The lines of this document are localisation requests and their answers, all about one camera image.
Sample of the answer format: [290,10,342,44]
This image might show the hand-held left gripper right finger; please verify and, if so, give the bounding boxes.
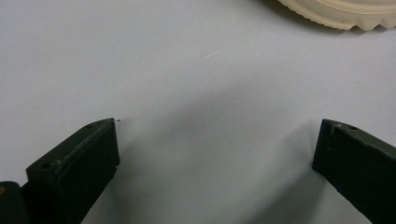
[311,119,396,224]

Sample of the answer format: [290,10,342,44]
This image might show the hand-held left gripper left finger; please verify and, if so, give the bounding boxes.
[26,118,121,224]

